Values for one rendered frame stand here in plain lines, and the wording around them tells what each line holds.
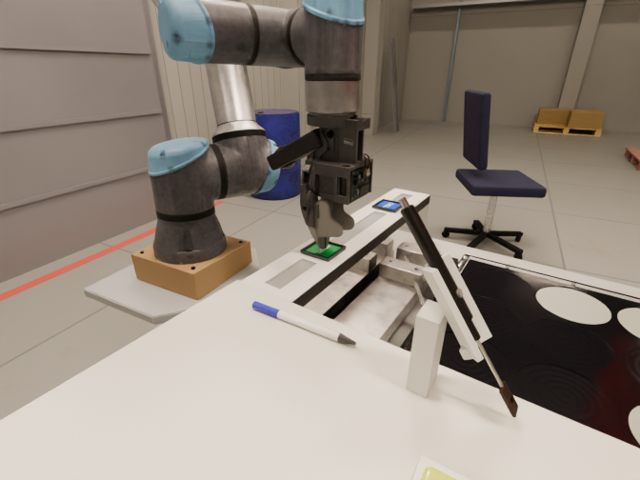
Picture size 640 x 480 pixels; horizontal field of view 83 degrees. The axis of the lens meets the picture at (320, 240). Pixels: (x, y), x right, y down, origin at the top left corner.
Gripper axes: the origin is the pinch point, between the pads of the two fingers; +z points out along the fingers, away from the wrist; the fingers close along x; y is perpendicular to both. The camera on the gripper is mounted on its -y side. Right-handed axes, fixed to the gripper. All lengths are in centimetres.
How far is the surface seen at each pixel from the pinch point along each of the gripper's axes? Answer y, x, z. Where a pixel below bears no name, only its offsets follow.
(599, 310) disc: 40.5, 17.3, 8.0
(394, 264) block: 9.0, 11.5, 7.1
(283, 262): -2.4, -6.8, 1.9
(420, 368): 24.4, -19.9, -1.7
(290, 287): 3.0, -11.8, 1.9
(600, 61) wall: 43, 1007, -42
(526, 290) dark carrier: 30.4, 17.3, 8.0
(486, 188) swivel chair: -8, 208, 45
